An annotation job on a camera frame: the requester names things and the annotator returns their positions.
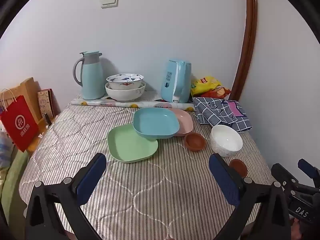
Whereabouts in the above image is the wooden side table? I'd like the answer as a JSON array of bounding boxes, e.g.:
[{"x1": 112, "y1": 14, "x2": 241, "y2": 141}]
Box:
[{"x1": 26, "y1": 115, "x2": 60, "y2": 153}]

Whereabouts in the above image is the blue square plate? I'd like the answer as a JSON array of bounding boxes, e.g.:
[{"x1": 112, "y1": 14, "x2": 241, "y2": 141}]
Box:
[{"x1": 133, "y1": 107, "x2": 180, "y2": 139}]

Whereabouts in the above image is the red chips bag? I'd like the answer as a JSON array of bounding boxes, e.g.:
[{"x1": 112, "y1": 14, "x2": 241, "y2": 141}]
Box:
[{"x1": 211, "y1": 86, "x2": 231, "y2": 100}]

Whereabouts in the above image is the blue white striped cloth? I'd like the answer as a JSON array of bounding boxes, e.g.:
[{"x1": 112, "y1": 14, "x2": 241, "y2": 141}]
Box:
[{"x1": 0, "y1": 129, "x2": 15, "y2": 168}]

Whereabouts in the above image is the light blue thermos jug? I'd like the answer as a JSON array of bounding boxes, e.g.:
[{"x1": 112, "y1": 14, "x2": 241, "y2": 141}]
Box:
[{"x1": 73, "y1": 51, "x2": 106, "y2": 100}]

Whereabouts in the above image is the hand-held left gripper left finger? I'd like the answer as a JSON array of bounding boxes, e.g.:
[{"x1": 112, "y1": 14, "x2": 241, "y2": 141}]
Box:
[{"x1": 25, "y1": 152, "x2": 108, "y2": 240}]

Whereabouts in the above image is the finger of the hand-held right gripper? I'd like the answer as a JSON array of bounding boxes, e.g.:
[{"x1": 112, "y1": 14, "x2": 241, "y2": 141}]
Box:
[
  {"x1": 297, "y1": 158, "x2": 320, "y2": 182},
  {"x1": 271, "y1": 163, "x2": 304, "y2": 195}
]

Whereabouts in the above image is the grey striped quilted blanket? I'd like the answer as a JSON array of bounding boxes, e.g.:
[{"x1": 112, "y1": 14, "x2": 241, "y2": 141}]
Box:
[{"x1": 19, "y1": 100, "x2": 278, "y2": 240}]

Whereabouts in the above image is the pink square plate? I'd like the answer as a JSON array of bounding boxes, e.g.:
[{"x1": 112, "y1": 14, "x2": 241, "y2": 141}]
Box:
[{"x1": 170, "y1": 108, "x2": 194, "y2": 137}]

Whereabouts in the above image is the green square plate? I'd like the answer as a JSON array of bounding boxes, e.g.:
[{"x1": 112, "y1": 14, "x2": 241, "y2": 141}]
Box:
[{"x1": 107, "y1": 124, "x2": 159, "y2": 164}]

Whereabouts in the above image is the red paper bag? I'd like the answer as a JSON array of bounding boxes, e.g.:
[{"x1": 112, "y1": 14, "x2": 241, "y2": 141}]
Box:
[{"x1": 0, "y1": 88, "x2": 40, "y2": 153}]

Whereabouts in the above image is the patterned notebook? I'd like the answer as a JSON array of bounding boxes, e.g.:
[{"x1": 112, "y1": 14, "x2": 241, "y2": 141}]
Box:
[{"x1": 37, "y1": 88, "x2": 55, "y2": 127}]

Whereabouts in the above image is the brown kraft paper bag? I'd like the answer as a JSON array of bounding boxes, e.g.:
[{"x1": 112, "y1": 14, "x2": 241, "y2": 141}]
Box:
[{"x1": 10, "y1": 77, "x2": 42, "y2": 124}]

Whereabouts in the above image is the small brown bowl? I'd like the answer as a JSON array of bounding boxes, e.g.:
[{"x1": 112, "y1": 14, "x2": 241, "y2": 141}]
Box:
[
  {"x1": 184, "y1": 132, "x2": 207, "y2": 152},
  {"x1": 229, "y1": 159, "x2": 248, "y2": 178}
]

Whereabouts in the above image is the grey checked folded cloth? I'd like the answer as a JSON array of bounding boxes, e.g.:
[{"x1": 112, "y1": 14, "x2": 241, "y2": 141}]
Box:
[{"x1": 192, "y1": 97, "x2": 253, "y2": 133}]

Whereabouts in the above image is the patterned paper roll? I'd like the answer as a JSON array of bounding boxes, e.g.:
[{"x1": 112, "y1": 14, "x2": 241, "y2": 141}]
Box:
[{"x1": 70, "y1": 97, "x2": 195, "y2": 112}]

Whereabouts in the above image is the white wall switch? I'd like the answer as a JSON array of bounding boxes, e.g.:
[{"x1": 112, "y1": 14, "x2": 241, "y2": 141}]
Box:
[{"x1": 101, "y1": 0, "x2": 119, "y2": 9}]

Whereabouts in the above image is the green cloth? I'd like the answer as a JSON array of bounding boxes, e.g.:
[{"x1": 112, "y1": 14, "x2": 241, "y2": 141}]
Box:
[{"x1": 0, "y1": 150, "x2": 28, "y2": 212}]

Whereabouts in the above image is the large white ceramic bowl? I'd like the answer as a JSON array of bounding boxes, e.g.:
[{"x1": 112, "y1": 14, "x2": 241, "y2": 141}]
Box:
[{"x1": 105, "y1": 82, "x2": 146, "y2": 102}]

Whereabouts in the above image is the brown wooden door frame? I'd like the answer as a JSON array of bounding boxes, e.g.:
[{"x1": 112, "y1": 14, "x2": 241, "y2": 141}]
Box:
[{"x1": 230, "y1": 0, "x2": 258, "y2": 102}]

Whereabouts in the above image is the light blue electric kettle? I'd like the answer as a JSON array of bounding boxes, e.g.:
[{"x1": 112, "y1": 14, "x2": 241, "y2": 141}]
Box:
[{"x1": 161, "y1": 59, "x2": 192, "y2": 103}]

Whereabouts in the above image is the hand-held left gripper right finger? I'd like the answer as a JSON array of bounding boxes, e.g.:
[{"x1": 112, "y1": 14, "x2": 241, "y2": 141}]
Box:
[{"x1": 209, "y1": 153, "x2": 292, "y2": 240}]

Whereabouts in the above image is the yellow chips bag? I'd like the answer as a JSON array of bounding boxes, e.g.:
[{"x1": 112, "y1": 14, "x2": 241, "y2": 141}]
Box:
[{"x1": 191, "y1": 76, "x2": 222, "y2": 97}]

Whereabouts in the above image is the patterned ceramic bowl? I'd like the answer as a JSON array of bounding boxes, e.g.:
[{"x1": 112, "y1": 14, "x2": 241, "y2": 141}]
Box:
[{"x1": 106, "y1": 74, "x2": 145, "y2": 90}]

